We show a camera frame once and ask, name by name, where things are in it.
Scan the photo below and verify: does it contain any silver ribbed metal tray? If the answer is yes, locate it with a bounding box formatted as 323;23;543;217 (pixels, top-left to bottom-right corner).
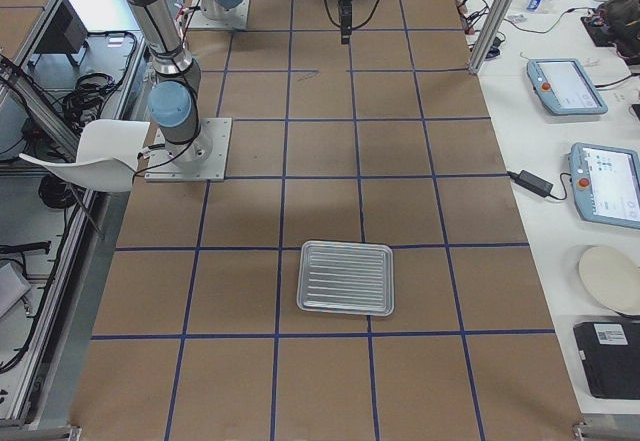
297;240;395;317

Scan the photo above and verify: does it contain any far teach pendant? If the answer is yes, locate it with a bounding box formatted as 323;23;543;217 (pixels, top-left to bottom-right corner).
526;58;608;116

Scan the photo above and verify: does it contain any teach pendant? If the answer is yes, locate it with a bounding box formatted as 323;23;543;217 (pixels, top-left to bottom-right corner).
568;143;639;229
526;58;608;116

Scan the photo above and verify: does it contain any black power adapter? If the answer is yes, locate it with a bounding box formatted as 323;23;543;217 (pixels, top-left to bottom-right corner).
507;170;553;198

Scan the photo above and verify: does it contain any white plastic chair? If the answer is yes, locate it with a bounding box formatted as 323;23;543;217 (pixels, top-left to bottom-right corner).
19;119;150;192

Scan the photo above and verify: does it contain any near teach pendant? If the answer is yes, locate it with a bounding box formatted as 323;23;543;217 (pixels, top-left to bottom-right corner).
568;143;639;229

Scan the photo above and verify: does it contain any white round plate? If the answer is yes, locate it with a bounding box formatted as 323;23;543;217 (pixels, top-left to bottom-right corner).
578;246;639;317

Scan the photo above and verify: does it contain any black flat box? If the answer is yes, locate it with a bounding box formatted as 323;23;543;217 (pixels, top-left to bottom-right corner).
573;322;639;400

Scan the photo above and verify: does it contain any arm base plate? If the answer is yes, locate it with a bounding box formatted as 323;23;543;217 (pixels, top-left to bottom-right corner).
189;0;250;31
143;118;232;182

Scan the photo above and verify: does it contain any aluminium frame post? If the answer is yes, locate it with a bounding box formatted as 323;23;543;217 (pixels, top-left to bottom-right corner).
468;0;513;75

